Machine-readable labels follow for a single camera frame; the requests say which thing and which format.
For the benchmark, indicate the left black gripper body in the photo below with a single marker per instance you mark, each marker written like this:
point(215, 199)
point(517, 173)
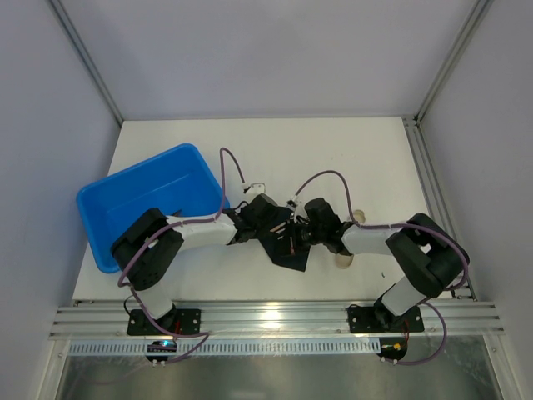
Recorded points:
point(270, 227)

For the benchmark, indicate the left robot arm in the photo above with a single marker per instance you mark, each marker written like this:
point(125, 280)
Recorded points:
point(147, 249)

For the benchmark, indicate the blue plastic bin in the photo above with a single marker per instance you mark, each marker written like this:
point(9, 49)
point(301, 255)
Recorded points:
point(177, 180)

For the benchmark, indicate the slotted cable duct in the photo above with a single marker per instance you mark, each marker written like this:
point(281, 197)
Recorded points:
point(226, 347)

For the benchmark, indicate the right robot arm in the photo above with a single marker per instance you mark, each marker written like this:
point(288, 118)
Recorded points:
point(428, 257)

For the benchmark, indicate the frame post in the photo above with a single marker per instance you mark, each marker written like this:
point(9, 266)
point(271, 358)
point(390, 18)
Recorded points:
point(73, 36)
point(463, 38)

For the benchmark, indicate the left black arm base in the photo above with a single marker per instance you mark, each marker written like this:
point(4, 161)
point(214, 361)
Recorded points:
point(181, 321)

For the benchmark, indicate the black paper napkin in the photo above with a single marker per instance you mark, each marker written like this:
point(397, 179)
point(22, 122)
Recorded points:
point(276, 246)

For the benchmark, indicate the aluminium rail frame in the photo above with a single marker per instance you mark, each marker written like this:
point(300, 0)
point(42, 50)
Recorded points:
point(269, 320)

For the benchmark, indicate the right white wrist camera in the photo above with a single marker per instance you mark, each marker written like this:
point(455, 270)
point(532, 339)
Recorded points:
point(294, 203)

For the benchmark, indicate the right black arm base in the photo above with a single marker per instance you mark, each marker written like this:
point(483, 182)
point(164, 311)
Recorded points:
point(379, 320)

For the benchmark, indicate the right frame post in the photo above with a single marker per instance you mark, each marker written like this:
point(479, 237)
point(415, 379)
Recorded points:
point(463, 38)

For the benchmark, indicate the left frame post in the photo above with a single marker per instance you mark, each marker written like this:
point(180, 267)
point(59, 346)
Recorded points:
point(73, 36)

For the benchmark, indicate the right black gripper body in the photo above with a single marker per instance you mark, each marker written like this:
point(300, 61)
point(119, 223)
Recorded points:
point(301, 232)

